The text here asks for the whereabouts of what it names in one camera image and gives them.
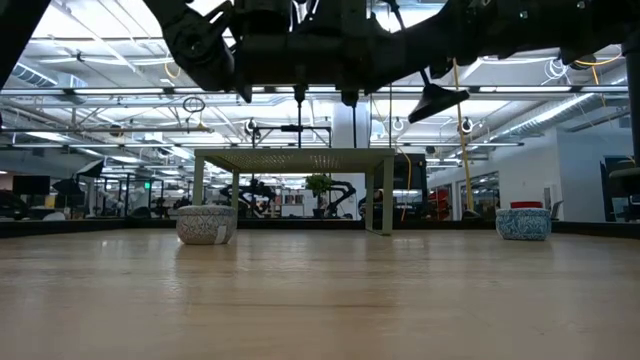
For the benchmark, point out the grey patterned round candle holder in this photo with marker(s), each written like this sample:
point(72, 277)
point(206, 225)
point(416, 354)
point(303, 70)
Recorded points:
point(205, 225)

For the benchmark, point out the small potted plant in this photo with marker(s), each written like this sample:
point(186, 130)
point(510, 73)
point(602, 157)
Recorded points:
point(319, 184)

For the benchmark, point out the black background monitor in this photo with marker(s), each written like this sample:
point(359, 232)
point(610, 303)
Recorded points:
point(31, 185)

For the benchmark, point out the dark rounded object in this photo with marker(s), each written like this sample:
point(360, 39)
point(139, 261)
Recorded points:
point(10, 205)

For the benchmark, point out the black softbox light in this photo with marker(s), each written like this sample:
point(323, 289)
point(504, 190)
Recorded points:
point(91, 169)
point(67, 187)

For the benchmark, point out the black office chair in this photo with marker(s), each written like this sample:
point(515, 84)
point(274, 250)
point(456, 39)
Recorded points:
point(620, 190)

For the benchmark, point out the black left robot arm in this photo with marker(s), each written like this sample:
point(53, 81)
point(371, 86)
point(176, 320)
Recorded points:
point(200, 45)

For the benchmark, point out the red chair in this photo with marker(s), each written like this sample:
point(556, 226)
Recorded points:
point(526, 204)

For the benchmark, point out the silver air duct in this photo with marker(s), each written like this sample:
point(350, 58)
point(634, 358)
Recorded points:
point(550, 115)
point(30, 75)

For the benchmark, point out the green mesh metal shelf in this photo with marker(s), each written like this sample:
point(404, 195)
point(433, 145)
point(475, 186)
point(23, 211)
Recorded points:
point(300, 160)

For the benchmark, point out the blue patterned round candle holder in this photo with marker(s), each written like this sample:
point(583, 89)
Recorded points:
point(522, 225)

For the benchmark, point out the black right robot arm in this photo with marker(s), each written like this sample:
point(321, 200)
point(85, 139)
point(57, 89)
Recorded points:
point(550, 25)

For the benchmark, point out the black background robot arm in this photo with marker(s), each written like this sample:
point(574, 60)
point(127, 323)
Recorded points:
point(342, 192)
point(250, 192)

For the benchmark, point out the black screen panel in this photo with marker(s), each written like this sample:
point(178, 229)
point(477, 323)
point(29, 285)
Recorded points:
point(412, 180)

